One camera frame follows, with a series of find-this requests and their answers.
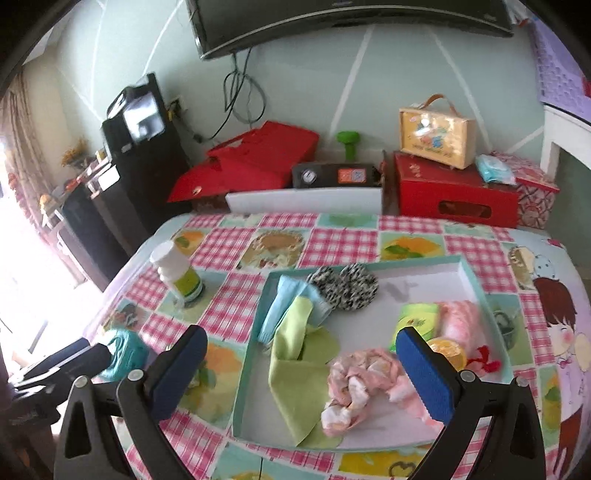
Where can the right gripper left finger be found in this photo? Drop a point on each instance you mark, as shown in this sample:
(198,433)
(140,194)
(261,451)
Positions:
(147,397)

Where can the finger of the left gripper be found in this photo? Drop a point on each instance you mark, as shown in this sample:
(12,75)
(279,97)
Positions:
(65,366)
(56,358)

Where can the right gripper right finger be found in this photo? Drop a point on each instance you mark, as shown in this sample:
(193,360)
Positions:
(458,404)

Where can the orange round sponge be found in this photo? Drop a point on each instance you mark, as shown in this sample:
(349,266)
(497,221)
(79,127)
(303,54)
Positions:
(451,350)

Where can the pink knitted cloth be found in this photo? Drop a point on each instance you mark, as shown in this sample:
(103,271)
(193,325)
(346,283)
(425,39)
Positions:
(449,328)

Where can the green tissue pack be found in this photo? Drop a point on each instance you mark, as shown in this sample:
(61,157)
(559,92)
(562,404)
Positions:
(424,317)

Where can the pale pink floral scrunchie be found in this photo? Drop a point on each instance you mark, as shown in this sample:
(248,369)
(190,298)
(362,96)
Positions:
(356,378)

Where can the leopard print scrunchie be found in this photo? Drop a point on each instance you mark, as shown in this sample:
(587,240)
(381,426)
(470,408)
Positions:
(352,288)

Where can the light green cloth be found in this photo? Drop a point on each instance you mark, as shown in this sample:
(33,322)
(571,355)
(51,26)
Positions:
(298,380)

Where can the blue face mask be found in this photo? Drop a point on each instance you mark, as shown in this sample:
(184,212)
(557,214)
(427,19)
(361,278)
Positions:
(294,298)

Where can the teal plastic toy case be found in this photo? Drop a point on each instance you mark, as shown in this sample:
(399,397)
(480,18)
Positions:
(128,352)

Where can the white pill bottle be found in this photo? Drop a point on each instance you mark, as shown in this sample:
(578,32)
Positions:
(176,272)

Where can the black cabinet with monitor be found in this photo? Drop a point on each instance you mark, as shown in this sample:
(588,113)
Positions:
(116,209)

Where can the checkered fruit print tablecloth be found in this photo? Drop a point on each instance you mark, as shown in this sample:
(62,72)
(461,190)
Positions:
(531,282)

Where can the yellow flower bouquet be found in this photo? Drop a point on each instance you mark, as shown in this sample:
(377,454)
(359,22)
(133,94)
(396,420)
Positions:
(77,156)

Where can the red cardboard box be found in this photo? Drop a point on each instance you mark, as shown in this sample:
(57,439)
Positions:
(428,189)

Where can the patterned red gift box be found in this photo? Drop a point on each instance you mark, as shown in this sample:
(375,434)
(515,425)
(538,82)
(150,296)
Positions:
(537,192)

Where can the white foam board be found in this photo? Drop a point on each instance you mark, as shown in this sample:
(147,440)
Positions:
(338,200)

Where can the blue wet wipes pack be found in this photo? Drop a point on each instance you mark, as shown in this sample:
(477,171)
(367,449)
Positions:
(494,171)

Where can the red gift bags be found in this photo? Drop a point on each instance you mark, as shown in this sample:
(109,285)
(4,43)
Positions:
(256,160)

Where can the black pump box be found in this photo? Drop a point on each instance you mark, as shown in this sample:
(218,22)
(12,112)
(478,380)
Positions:
(334,175)

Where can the yellow children's gift case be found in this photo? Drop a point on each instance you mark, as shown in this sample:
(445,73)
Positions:
(435,130)

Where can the green dumbbell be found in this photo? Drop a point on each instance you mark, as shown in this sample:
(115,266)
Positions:
(349,139)

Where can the white shelf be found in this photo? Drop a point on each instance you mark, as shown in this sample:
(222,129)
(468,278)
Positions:
(563,132)

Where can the purple perforated basket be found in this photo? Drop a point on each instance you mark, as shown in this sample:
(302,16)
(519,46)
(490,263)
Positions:
(561,83)

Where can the wall mounted television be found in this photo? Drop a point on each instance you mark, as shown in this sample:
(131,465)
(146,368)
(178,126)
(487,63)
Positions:
(221,28)

